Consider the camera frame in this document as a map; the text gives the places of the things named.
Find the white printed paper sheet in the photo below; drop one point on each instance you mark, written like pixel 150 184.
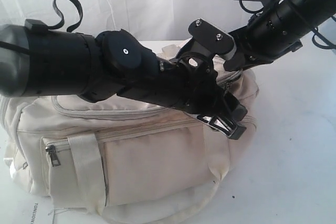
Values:
pixel 41 213

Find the cream duffel bag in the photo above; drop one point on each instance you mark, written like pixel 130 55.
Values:
pixel 126 161

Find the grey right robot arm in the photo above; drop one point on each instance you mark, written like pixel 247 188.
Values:
pixel 312 12

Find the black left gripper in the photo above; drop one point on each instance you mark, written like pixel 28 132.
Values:
pixel 189 84

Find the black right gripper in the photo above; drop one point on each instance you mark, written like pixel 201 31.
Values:
pixel 267 37

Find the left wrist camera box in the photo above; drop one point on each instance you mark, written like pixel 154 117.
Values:
pixel 209 41

